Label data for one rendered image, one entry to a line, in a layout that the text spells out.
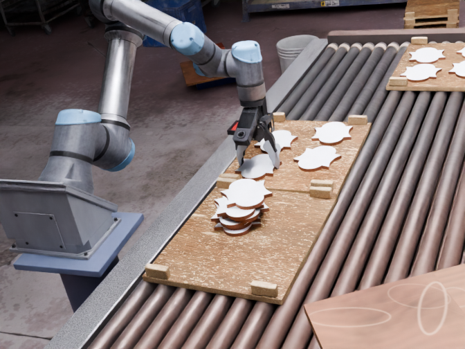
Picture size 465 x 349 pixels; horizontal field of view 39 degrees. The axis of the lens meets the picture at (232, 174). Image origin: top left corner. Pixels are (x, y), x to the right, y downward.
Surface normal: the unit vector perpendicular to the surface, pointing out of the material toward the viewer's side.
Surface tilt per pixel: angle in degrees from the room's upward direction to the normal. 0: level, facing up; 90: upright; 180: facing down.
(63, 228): 90
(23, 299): 0
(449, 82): 0
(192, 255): 0
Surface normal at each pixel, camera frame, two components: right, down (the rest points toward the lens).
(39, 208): -0.35, 0.51
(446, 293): -0.16, -0.86
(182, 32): -0.45, -0.26
